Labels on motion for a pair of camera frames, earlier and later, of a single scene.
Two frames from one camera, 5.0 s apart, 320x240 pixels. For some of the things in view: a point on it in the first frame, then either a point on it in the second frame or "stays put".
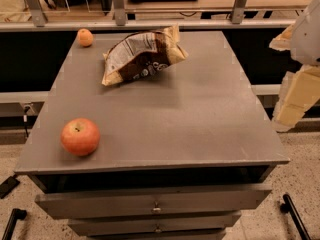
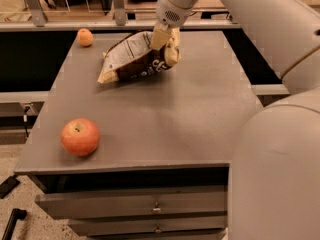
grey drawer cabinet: [183, 153] stays put
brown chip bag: [142, 53] stays put
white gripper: [308, 37] -> [169, 13]
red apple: [80, 136] stays put
